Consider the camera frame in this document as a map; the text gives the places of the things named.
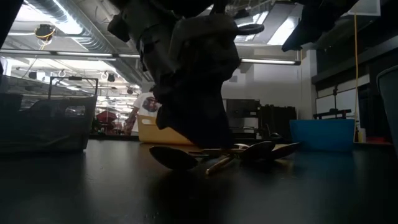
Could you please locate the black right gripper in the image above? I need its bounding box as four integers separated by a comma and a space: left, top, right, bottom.
281, 0, 360, 52

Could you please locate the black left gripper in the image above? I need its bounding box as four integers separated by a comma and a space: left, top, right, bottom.
136, 14, 240, 149

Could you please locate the gold-handled dark spoon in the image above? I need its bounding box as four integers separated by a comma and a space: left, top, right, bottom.
201, 141, 276, 162

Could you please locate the dark mesh wire basket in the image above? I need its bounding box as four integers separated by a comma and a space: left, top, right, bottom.
0, 73, 99, 154

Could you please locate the yellow plastic bin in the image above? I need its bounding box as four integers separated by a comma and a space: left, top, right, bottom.
137, 114, 195, 146

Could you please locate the person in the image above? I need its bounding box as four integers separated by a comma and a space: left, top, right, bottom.
124, 84, 162, 136

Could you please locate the black shelf unit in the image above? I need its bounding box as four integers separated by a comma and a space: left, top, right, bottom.
224, 98, 261, 139

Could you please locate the black tripod stand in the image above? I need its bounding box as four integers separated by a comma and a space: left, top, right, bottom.
331, 84, 340, 110

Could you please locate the whiteboard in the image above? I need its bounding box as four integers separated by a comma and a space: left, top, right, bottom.
315, 88, 361, 121

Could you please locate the white ceiling box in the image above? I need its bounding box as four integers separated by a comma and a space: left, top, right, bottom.
348, 0, 381, 17

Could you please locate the black desk stand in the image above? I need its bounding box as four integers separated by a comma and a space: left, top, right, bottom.
313, 108, 353, 121

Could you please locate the red tool chest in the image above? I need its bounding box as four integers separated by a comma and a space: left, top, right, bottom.
97, 110, 125, 136

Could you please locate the black cabinet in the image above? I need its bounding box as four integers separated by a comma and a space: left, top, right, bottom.
257, 105, 297, 140

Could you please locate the bright blue plastic bin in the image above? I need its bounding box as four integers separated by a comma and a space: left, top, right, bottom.
289, 118, 356, 152

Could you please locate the grey-blue plastic bin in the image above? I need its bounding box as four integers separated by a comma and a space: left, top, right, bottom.
376, 65, 398, 156

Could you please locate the long light bar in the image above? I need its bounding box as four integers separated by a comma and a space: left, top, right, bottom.
0, 49, 302, 66

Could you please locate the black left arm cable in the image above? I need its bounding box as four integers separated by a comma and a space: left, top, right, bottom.
238, 24, 266, 35

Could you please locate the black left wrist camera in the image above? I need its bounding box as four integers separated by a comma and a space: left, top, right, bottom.
107, 14, 132, 44

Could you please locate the black rig frame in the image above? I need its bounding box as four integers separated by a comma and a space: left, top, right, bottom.
47, 76, 100, 101

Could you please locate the silver ventilation duct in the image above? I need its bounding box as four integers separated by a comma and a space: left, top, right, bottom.
24, 0, 155, 83

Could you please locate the yellow black cable reel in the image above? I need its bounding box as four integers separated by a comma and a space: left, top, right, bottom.
34, 24, 57, 42

